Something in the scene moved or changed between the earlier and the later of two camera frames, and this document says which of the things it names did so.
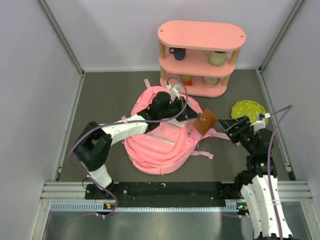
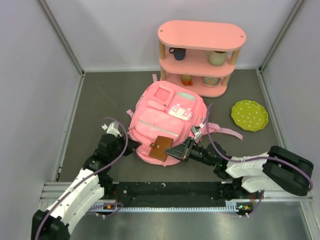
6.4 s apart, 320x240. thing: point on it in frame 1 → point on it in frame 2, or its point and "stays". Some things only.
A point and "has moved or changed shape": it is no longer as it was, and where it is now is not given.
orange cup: x=186 y=79 stays
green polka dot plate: x=247 y=108 stays
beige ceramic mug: x=216 y=58 stays
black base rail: x=167 y=194 stays
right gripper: x=243 y=124 → x=184 y=150
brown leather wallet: x=207 y=119 → x=157 y=148
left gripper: x=188 y=114 → x=133 y=145
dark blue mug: x=179 y=53 stays
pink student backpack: x=167 y=147 has moved or changed shape
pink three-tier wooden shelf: x=202 y=54 stays
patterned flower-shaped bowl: x=211 y=81 stays
